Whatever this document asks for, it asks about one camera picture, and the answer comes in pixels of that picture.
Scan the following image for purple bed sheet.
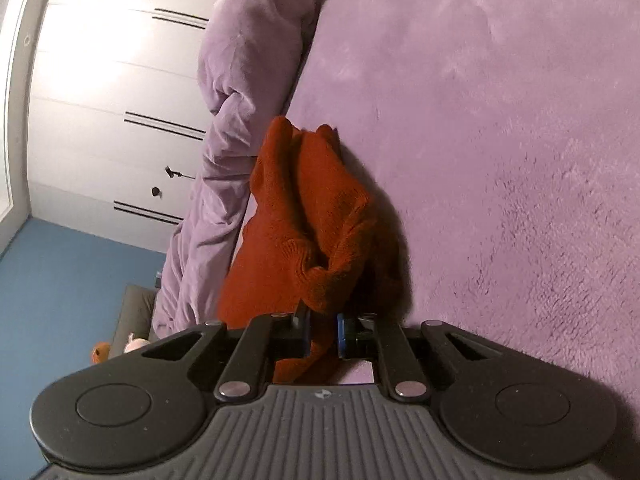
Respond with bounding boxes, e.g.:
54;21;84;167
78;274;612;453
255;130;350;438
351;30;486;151
277;0;640;421

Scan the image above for white wardrobe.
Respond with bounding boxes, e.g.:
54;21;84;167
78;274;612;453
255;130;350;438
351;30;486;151
0;0;241;253

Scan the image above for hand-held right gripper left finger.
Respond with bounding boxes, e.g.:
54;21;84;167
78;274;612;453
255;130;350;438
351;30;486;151
141;304;312;404

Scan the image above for red knit sweater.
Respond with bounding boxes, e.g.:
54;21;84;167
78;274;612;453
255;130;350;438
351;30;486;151
217;116;413;386

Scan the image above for pink plush toy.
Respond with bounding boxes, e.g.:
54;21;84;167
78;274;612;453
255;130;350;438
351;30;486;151
122;332;151;354

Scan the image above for purple duvet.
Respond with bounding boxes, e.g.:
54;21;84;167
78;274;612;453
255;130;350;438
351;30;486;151
150;0;351;341

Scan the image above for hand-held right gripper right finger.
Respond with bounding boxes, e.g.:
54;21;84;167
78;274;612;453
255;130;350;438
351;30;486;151
336;312;504;404

